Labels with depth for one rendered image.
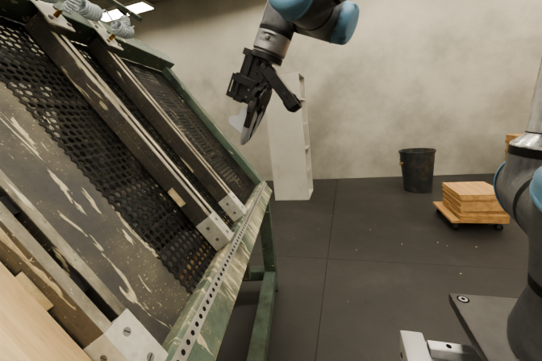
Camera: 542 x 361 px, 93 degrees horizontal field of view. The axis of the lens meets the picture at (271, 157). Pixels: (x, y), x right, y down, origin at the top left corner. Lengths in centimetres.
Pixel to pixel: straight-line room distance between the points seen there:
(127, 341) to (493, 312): 61
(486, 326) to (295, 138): 379
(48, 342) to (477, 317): 67
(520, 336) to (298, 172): 388
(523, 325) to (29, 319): 71
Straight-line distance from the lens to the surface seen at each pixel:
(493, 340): 51
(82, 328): 62
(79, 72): 120
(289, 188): 432
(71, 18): 144
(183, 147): 129
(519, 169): 53
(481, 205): 339
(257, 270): 225
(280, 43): 58
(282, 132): 417
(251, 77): 60
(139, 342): 63
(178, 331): 73
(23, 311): 63
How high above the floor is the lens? 136
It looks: 8 degrees down
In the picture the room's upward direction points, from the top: 6 degrees counter-clockwise
